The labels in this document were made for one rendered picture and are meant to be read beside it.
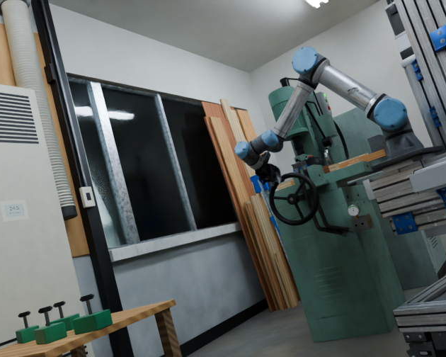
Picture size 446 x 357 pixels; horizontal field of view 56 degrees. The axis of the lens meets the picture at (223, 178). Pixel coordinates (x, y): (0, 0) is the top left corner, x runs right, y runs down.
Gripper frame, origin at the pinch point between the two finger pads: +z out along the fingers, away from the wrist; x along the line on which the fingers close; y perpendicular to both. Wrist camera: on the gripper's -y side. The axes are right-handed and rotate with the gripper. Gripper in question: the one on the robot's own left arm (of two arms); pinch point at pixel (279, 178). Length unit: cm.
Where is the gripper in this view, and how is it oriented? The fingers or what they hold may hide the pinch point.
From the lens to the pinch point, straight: 219.6
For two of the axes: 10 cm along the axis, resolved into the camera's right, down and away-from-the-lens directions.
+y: -0.4, 8.3, -5.5
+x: 8.0, -3.0, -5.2
